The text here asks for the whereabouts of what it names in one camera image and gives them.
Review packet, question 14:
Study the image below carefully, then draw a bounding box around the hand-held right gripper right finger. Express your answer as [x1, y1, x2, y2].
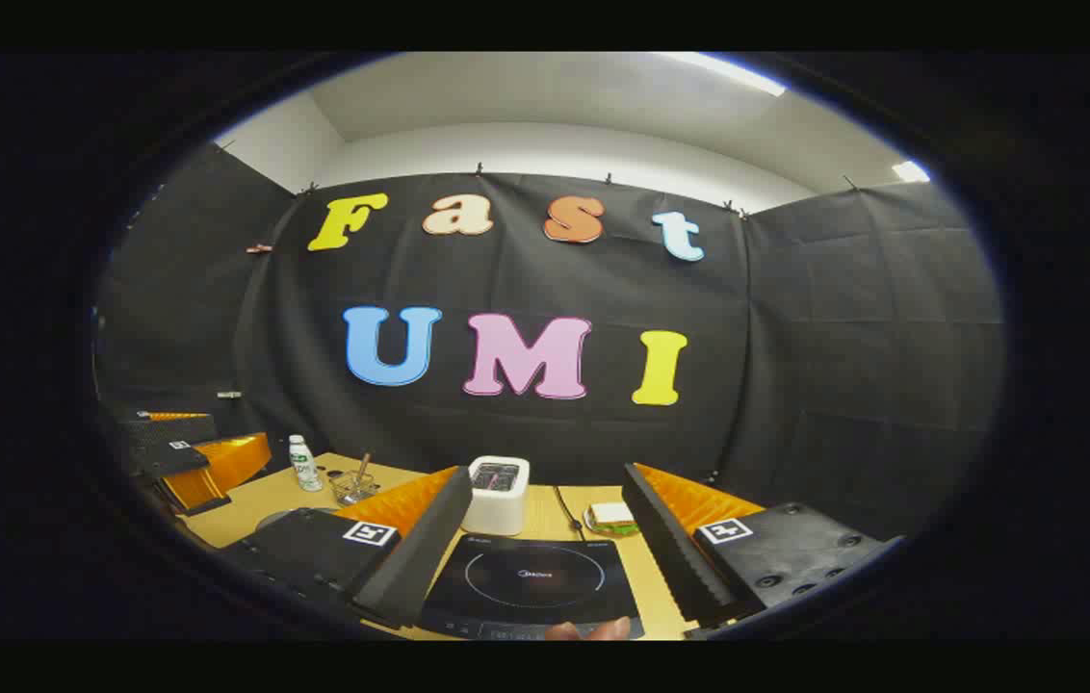
[622, 462, 902, 627]

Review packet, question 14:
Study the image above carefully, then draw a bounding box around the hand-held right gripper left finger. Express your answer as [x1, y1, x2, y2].
[218, 466, 474, 631]

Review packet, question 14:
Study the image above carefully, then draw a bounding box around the steel pot with black handles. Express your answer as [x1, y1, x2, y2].
[254, 507, 339, 532]

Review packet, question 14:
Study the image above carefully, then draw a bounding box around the black induction cooktop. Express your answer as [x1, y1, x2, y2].
[418, 535, 647, 641]

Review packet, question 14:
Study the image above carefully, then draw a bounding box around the white drink bottle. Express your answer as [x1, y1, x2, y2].
[288, 434, 324, 493]

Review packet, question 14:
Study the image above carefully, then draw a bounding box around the white toaster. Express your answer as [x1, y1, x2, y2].
[461, 455, 532, 537]

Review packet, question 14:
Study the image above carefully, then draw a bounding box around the long ceiling light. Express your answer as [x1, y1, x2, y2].
[661, 52, 787, 97]

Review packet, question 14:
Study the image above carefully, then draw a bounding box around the wire mesh utensil holder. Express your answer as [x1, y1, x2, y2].
[330, 469, 378, 507]

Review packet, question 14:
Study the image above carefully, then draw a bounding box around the black power cable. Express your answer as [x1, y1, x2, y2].
[553, 486, 584, 542]

